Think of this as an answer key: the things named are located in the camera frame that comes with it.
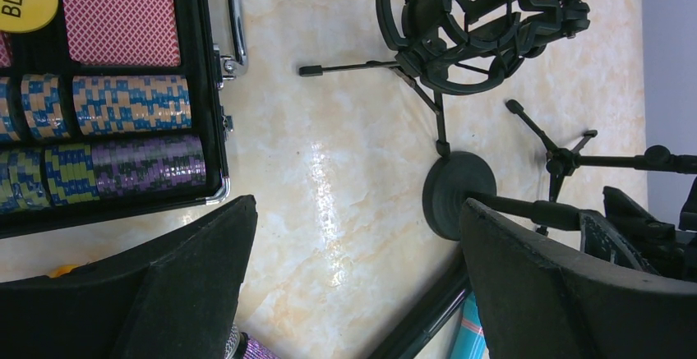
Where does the small black tripod stand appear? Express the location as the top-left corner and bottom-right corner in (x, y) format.
(505, 99), (696, 240)

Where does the yellow blue toy block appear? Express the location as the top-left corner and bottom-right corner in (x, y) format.
(48, 265), (80, 278)

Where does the purple glitter microphone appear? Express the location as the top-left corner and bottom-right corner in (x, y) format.
(224, 324), (279, 359)

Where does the purple black poker chip row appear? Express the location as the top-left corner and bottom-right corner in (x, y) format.
(1, 135), (207, 214)

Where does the round base clip stand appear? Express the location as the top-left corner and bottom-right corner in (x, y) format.
(422, 150), (697, 283)

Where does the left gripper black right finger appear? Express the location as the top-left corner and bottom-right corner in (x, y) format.
(460, 199), (696, 358)

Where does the blue tan poker chip row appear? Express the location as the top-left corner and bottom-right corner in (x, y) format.
(1, 74), (193, 144)

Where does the shock mount tripod stand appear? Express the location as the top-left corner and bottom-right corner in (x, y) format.
(298, 0), (593, 157)

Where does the black poker chip case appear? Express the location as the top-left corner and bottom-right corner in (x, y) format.
(1, 0), (244, 237)

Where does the red playing card deck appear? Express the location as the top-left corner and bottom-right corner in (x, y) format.
(62, 0), (181, 67)

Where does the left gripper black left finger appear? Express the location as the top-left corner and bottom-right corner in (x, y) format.
(1, 195), (258, 358)

